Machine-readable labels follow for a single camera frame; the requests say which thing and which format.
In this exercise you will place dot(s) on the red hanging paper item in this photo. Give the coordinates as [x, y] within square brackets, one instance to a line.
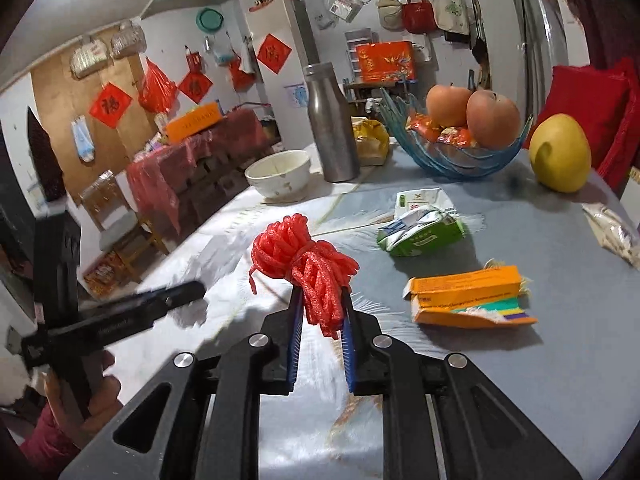
[241, 76]

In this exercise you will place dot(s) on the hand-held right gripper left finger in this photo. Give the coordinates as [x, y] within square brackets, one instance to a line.
[296, 350]

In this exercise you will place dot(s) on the blue drawing paper sheet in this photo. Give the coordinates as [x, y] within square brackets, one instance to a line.
[295, 96]

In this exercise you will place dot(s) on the orange box with green stripe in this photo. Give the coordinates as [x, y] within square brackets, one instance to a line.
[450, 317]

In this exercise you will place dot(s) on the metal bottle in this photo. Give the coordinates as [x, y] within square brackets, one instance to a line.
[332, 130]

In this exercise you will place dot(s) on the pile of orange snack packets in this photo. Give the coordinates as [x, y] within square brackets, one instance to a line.
[450, 136]

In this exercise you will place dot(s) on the clear plastic packet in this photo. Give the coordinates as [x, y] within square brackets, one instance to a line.
[615, 232]

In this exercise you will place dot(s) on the long orange box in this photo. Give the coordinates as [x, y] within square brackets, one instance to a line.
[192, 122]

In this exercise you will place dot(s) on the beige bag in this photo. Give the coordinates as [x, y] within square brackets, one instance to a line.
[389, 10]

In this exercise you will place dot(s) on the red plastic bag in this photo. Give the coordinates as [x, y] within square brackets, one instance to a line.
[157, 87]

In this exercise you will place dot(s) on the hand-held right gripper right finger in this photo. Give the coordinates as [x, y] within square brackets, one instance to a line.
[349, 355]

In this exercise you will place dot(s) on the green tissue pack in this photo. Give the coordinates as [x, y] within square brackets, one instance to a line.
[425, 235]

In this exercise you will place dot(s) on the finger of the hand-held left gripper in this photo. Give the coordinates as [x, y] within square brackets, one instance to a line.
[155, 305]

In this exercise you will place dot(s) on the white tote bag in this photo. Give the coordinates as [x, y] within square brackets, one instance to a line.
[451, 12]

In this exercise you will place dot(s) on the blue glass fruit bowl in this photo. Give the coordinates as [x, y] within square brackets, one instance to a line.
[450, 162]

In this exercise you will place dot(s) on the hanging clear plastic bag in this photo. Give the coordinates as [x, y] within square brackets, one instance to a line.
[345, 7]

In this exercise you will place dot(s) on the white refrigerator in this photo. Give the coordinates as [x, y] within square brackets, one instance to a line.
[272, 95]

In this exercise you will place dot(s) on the red tote bag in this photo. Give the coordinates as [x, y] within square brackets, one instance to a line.
[419, 17]

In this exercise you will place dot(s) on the small red ornament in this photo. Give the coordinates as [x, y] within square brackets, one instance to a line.
[194, 60]

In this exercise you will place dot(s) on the apple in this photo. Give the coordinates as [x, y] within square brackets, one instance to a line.
[492, 117]
[445, 105]

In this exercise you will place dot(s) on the dark red curtain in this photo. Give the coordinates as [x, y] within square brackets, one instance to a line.
[610, 20]

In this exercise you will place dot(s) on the person's left forearm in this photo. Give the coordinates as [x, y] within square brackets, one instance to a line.
[45, 450]

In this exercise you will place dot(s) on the red diamond paper decoration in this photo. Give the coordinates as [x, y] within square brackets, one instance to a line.
[274, 54]
[195, 86]
[110, 106]

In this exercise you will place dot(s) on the grey plastic drawer unit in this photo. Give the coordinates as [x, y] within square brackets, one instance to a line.
[357, 40]

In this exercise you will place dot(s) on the green plastic basin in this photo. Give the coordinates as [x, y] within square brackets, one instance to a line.
[210, 20]

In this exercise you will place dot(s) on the wooden chair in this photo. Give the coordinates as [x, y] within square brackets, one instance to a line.
[117, 225]

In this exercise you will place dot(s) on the red cloth covered table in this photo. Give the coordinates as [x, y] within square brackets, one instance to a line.
[200, 145]

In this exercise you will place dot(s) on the orange printed carton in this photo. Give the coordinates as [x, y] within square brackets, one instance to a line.
[105, 272]

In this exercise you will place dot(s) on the orange gift box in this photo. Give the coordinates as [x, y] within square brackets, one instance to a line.
[385, 62]

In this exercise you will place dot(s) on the red cushion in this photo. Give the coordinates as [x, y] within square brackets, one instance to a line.
[590, 95]

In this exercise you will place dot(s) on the yellow plastic bag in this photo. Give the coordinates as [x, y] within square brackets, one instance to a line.
[370, 142]

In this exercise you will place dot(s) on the blue face mask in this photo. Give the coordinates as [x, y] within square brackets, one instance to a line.
[82, 140]

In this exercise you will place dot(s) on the dark cloth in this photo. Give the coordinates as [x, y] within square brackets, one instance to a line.
[45, 160]

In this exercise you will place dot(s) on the yellow pomelo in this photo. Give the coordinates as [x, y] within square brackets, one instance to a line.
[560, 155]

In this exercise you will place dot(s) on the white ceramic bowl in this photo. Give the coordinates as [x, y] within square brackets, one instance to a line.
[277, 180]

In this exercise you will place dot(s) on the orange cardboard box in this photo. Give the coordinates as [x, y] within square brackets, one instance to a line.
[465, 282]

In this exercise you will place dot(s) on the person's left hand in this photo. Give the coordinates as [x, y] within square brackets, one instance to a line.
[102, 400]

